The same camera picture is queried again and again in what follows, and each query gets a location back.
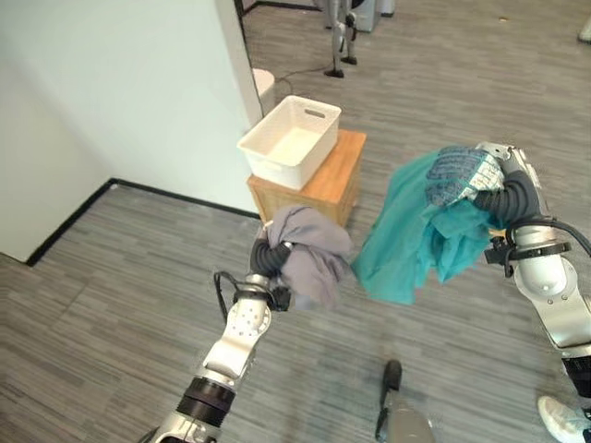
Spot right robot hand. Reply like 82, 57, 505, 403
466, 141, 548, 232

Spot teal cloth garment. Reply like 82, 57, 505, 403
350, 148, 504, 305

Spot wooden box stand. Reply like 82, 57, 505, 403
247, 128, 368, 228

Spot black floor cable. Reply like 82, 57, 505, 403
274, 64, 334, 91

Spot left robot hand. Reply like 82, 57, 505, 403
249, 233, 295, 280

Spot silver humanoid robot legs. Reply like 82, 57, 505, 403
321, 0, 359, 78

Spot white round bin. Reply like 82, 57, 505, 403
252, 67, 278, 116

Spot grey cloth garment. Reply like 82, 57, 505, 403
263, 205, 355, 310

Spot grey machine base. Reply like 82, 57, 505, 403
346, 0, 397, 33

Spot blue patterned cloth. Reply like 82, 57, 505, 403
424, 145, 505, 208

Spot white plastic laundry basket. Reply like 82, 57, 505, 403
236, 95, 343, 190

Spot person's white shoe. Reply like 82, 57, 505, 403
537, 395, 591, 443

